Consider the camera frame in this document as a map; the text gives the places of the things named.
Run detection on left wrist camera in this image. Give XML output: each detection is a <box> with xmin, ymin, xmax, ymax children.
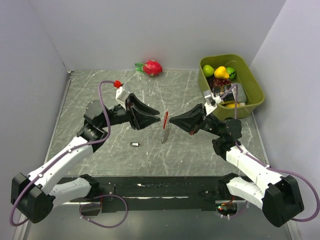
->
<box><xmin>115</xmin><ymin>84</ymin><xmax>131</xmax><ymax>109</ymax></box>

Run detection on small black key fob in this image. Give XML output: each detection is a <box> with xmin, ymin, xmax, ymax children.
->
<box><xmin>130</xmin><ymin>142</ymin><xmax>141</xmax><ymax>147</ymax></box>

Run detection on olive green plastic bin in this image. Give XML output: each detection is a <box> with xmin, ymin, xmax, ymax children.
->
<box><xmin>198</xmin><ymin>54</ymin><xmax>265</xmax><ymax>120</ymax></box>

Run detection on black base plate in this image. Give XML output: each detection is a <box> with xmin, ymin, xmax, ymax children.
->
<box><xmin>59</xmin><ymin>176</ymin><xmax>251</xmax><ymax>214</ymax></box>

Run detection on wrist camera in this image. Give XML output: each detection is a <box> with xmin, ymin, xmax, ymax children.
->
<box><xmin>203</xmin><ymin>90</ymin><xmax>223</xmax><ymax>116</ymax></box>
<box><xmin>115</xmin><ymin>84</ymin><xmax>131</xmax><ymax>109</ymax></box>

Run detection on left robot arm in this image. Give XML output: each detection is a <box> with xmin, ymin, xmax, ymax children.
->
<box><xmin>10</xmin><ymin>93</ymin><xmax>161</xmax><ymax>224</ymax></box>

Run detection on yellow lemon toy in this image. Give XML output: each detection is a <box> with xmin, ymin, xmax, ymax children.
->
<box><xmin>225</xmin><ymin>103</ymin><xmax>240</xmax><ymax>108</ymax></box>

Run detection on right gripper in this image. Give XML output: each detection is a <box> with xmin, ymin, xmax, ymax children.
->
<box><xmin>169</xmin><ymin>103</ymin><xmax>224</xmax><ymax>138</ymax></box>

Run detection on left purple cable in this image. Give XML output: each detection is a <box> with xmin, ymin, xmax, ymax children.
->
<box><xmin>9</xmin><ymin>79</ymin><xmax>130</xmax><ymax>228</ymax></box>

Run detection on red and silver key organizer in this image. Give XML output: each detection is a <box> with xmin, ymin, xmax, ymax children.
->
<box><xmin>161</xmin><ymin>111</ymin><xmax>171</xmax><ymax>144</ymax></box>

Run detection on aluminium rail frame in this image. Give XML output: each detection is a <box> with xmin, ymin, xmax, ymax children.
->
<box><xmin>23</xmin><ymin>194</ymin><xmax>290</xmax><ymax>208</ymax></box>

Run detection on green watermelon toy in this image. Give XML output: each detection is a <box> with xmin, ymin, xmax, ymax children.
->
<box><xmin>226</xmin><ymin>67</ymin><xmax>236</xmax><ymax>81</ymax></box>

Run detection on red dragon fruit toy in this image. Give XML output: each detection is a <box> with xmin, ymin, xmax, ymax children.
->
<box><xmin>134</xmin><ymin>60</ymin><xmax>163</xmax><ymax>77</ymax></box>

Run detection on dark red grapes toy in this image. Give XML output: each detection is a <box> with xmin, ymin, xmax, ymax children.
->
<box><xmin>206</xmin><ymin>76</ymin><xmax>232</xmax><ymax>89</ymax></box>

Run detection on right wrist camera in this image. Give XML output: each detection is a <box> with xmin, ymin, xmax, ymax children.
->
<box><xmin>203</xmin><ymin>90</ymin><xmax>223</xmax><ymax>116</ymax></box>

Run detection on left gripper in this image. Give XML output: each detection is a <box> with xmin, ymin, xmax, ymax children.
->
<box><xmin>99</xmin><ymin>93</ymin><xmax>161</xmax><ymax>130</ymax></box>

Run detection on yellow pear toy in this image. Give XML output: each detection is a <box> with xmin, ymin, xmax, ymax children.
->
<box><xmin>214</xmin><ymin>66</ymin><xmax>230</xmax><ymax>79</ymax></box>

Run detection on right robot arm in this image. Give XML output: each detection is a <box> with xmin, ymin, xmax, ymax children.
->
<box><xmin>169</xmin><ymin>103</ymin><xmax>305</xmax><ymax>227</ymax></box>

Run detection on green lime toy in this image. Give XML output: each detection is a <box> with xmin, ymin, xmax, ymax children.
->
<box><xmin>202</xmin><ymin>64</ymin><xmax>215</xmax><ymax>78</ymax></box>

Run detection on black labelled cup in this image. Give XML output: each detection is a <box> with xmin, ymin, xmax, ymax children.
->
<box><xmin>212</xmin><ymin>83</ymin><xmax>247</xmax><ymax>104</ymax></box>

